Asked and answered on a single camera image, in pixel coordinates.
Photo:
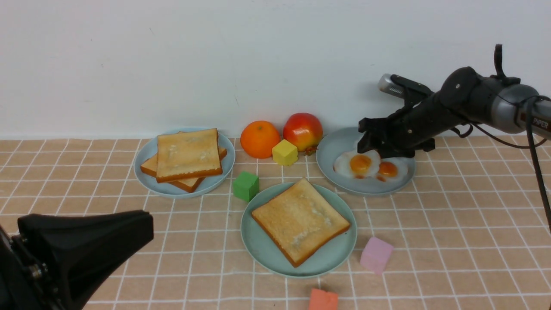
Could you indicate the toast slice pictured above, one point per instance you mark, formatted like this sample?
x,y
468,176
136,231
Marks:
x,y
300,221
184,155
189,185

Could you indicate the green cube block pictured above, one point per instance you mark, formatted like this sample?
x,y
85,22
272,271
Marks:
x,y
246,186

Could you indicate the yellow cube block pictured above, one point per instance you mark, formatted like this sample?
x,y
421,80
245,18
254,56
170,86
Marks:
x,y
285,153

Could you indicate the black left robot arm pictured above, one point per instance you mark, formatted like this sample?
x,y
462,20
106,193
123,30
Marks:
x,y
58,263

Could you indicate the light blue bread plate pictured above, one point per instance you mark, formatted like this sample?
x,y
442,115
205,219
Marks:
x,y
171,191

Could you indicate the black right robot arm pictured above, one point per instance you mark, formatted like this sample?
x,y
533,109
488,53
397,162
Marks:
x,y
465,98

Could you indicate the light blue egg plate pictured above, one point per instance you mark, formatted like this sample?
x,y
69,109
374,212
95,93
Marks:
x,y
344,140

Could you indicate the pink cube block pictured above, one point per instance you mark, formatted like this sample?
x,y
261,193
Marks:
x,y
376,255

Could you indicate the orange fruit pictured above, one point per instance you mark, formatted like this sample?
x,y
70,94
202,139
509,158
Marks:
x,y
258,139

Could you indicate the light green center plate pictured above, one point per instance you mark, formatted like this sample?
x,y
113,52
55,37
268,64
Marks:
x,y
264,250

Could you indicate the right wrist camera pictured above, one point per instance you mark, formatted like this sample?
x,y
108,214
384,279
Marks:
x,y
410,91

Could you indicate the red orange cube block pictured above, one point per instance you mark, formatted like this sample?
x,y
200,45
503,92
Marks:
x,y
323,300

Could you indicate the red apple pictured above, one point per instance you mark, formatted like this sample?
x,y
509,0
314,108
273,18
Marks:
x,y
305,131

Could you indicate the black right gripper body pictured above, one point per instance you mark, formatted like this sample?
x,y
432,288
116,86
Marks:
x,y
408,129

